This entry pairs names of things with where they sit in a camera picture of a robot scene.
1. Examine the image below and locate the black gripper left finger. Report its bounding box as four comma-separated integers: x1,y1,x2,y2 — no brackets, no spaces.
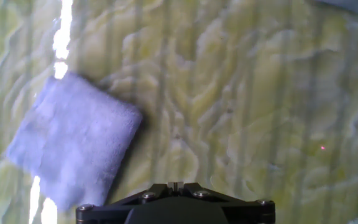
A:
75,182,176,224

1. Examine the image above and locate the purple microfibre cloth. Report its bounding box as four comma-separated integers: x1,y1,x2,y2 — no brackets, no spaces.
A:
6,72,144,212

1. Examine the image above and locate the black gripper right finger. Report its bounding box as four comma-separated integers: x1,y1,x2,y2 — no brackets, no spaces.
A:
177,182,276,224

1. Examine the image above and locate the green marble pattern mat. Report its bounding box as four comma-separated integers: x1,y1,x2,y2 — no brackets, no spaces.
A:
0,0,358,224

